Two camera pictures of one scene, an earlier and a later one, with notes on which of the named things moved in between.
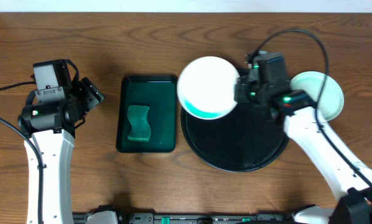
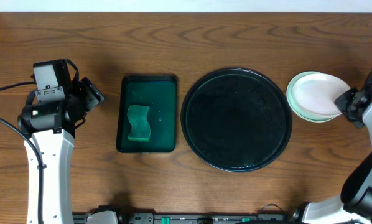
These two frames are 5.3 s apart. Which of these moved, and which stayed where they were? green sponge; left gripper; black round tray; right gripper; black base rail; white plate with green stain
Moved: white plate with green stain; right gripper
Stayed: green sponge; left gripper; black base rail; black round tray
